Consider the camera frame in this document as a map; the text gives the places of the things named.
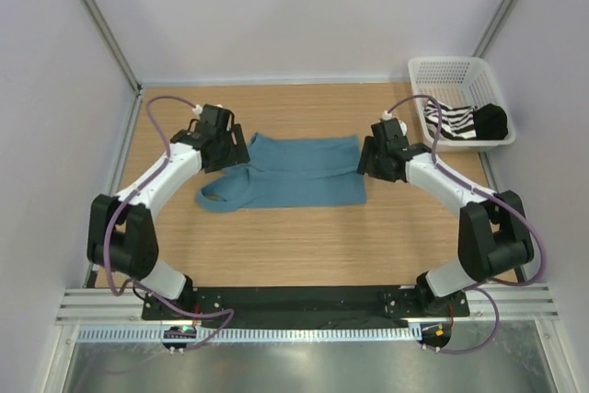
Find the teal tank top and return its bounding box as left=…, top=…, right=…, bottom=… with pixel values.
left=195, top=133, right=367, bottom=213

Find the black white striped tank top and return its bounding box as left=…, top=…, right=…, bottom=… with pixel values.
left=423, top=100, right=477, bottom=141

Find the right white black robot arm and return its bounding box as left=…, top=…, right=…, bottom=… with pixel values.
left=357, top=118, right=535, bottom=316

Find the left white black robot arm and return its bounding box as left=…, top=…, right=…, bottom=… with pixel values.
left=87, top=104, right=249, bottom=319

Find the white plastic basket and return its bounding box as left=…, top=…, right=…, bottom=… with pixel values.
left=408, top=56, right=516, bottom=152

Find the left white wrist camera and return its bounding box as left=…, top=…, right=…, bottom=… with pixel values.
left=191, top=104, right=225, bottom=118

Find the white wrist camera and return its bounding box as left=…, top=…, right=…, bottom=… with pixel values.
left=381, top=110, right=410, bottom=134
left=191, top=104, right=225, bottom=118

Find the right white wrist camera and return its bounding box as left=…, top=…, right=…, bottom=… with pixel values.
left=381, top=110, right=410, bottom=134

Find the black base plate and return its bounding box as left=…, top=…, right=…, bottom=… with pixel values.
left=142, top=283, right=470, bottom=330

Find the white slotted cable duct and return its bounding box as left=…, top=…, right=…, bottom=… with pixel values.
left=76, top=325, right=422, bottom=343

